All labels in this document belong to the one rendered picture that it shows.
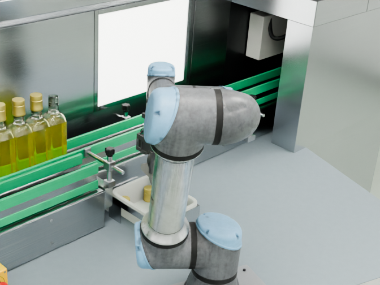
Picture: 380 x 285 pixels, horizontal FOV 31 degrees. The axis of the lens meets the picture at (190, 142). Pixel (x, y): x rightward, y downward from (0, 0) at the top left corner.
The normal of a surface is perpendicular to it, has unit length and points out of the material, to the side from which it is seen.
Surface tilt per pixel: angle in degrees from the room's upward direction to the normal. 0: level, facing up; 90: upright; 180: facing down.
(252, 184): 0
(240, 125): 82
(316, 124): 90
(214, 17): 90
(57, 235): 90
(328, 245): 0
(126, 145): 90
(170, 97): 25
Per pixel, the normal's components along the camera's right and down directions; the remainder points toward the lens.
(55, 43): 0.72, 0.36
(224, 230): 0.22, -0.88
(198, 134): 0.10, 0.62
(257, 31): -0.69, 0.28
